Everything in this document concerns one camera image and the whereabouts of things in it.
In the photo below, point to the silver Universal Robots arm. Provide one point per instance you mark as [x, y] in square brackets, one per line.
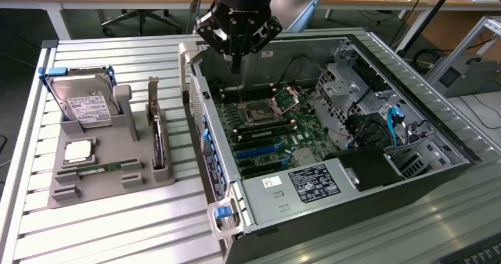
[288, 0]

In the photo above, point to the aluminium profile frame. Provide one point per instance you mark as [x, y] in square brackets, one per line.
[473, 32]

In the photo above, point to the black plastic shroud box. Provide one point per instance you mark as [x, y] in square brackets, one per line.
[367, 167]

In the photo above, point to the CPU socket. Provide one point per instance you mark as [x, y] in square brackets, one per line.
[258, 111]

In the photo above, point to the black keyboard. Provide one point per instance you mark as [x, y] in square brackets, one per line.
[477, 255]

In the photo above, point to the silver chipset heat sink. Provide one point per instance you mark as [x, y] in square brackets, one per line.
[304, 156]

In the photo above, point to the black office chair base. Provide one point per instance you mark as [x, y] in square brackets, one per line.
[140, 17]

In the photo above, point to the long black expansion slot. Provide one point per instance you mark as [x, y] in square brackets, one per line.
[259, 165]
[254, 144]
[262, 172]

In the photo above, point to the silver CPU chip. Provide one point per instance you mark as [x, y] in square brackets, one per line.
[77, 152]

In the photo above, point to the grey power supply unit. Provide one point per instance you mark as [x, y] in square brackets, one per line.
[274, 196]

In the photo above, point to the blue case latch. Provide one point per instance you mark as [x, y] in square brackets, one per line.
[222, 212]

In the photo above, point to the perforated metal disk bay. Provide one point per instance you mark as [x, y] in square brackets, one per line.
[341, 85]

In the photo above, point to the hard disk in blue carrier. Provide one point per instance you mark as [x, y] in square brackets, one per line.
[77, 88]

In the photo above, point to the blue expansion slot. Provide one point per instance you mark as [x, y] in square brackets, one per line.
[256, 152]

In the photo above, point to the black stand pole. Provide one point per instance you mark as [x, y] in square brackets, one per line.
[426, 17]

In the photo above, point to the green motherboard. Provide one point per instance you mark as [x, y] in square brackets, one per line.
[304, 129]

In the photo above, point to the Nvidia Quadro graphics card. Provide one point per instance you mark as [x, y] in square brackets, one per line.
[156, 129]

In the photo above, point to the metal socket cover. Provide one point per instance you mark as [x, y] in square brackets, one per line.
[287, 98]

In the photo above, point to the slanted metal disk bay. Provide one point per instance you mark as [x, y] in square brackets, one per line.
[418, 158]

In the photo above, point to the open black PC case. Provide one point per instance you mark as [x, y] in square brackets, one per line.
[351, 217]

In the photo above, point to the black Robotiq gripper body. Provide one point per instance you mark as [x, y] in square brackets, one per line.
[242, 0]

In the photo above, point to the thin metal locking lever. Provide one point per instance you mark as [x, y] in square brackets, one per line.
[240, 94]

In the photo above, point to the grey plastic parts rack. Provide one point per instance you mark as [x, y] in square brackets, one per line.
[109, 182]

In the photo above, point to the RAM stick with black label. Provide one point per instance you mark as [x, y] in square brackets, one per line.
[266, 130]

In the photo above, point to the green RAM stick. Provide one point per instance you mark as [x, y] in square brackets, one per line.
[99, 167]

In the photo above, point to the grey tower computer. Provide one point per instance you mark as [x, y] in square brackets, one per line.
[461, 73]

